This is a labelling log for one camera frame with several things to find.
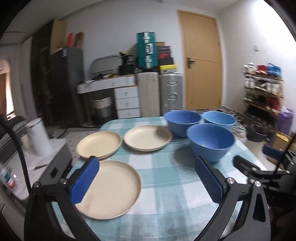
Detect white trash bin black bag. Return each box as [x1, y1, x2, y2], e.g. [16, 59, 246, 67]
[246, 124, 268, 143]

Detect white electric kettle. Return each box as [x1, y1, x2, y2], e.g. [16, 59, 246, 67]
[26, 118, 53, 156]

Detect white drawer desk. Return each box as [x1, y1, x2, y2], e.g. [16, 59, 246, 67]
[77, 75, 140, 119]

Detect black cable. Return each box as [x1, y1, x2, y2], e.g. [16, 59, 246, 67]
[0, 114, 33, 197]

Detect light blue bowl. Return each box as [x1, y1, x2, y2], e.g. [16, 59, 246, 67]
[202, 111, 237, 131]

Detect purple plastic bag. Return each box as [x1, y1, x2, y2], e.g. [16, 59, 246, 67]
[276, 106, 294, 135]

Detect wooden door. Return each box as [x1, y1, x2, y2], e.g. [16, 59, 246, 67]
[178, 10, 222, 110]

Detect stacked shoe boxes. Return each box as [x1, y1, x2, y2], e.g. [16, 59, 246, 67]
[156, 42, 178, 74]

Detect silver suitcase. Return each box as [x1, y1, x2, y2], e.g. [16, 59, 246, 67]
[159, 73, 183, 115]

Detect black refrigerator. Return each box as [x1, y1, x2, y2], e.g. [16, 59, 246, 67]
[50, 47, 86, 128]

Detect woven laundry basket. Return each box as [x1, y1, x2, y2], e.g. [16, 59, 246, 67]
[92, 97, 113, 118]

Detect grey side cabinet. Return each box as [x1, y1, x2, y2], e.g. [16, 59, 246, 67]
[4, 138, 72, 201]

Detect cardboard box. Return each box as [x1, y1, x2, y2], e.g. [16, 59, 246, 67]
[270, 132, 292, 151]

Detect cream plate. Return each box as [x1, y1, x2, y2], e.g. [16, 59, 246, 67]
[76, 131, 123, 160]
[123, 125, 173, 152]
[75, 160, 142, 220]

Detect wooden shoe rack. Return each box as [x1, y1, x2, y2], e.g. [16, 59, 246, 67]
[241, 62, 283, 132]

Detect beige suitcase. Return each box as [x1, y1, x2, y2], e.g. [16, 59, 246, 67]
[137, 72, 161, 117]

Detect black bag on desk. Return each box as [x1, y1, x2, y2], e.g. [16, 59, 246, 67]
[118, 52, 135, 75]

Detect plastic bottle red label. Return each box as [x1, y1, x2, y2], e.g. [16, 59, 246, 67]
[0, 163, 18, 193]

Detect teal suitcase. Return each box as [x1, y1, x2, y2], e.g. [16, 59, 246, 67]
[137, 32, 158, 70]

